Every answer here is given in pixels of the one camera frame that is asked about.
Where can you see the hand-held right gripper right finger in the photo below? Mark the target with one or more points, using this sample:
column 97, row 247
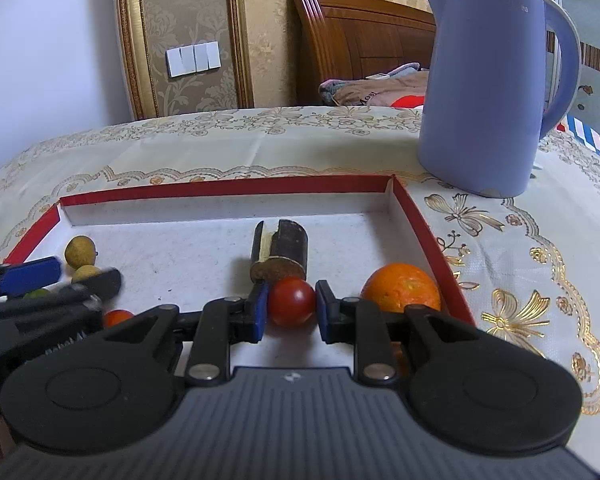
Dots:
column 323, row 310

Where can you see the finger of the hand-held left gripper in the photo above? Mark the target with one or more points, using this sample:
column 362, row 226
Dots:
column 95, row 285
column 30, row 275

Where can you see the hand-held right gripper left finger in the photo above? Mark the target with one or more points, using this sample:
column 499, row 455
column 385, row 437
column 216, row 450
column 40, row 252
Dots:
column 260, row 310

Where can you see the longan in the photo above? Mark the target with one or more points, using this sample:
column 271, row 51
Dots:
column 86, row 273
column 80, row 252

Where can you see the green jujube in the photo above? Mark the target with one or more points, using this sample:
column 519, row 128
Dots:
column 37, row 293

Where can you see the red cherry tomato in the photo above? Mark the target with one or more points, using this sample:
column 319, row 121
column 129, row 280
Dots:
column 117, row 318
column 291, row 302

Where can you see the sugarcane piece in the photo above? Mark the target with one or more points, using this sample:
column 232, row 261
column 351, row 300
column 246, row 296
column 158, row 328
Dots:
column 285, row 250

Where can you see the red cardboard box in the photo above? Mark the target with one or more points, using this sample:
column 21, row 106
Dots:
column 180, row 245

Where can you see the pile of bedding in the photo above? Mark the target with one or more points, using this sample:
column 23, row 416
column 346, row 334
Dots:
column 375, row 87

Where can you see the blue electric kettle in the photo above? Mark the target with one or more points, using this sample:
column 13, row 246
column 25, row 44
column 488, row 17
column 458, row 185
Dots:
column 475, row 100

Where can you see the wooden bed headboard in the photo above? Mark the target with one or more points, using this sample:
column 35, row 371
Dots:
column 360, row 35

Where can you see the striped colourful blanket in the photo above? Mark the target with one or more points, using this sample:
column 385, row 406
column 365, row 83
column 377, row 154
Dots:
column 587, row 135

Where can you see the patterned sliding-door wardrobe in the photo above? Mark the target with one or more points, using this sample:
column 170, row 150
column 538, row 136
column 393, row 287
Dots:
column 595, row 25

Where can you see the gold wall moulding frame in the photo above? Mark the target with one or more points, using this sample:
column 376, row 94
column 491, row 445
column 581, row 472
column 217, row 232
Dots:
column 130, row 60

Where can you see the white wall light switch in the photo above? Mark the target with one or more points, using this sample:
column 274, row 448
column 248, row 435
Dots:
column 193, row 60

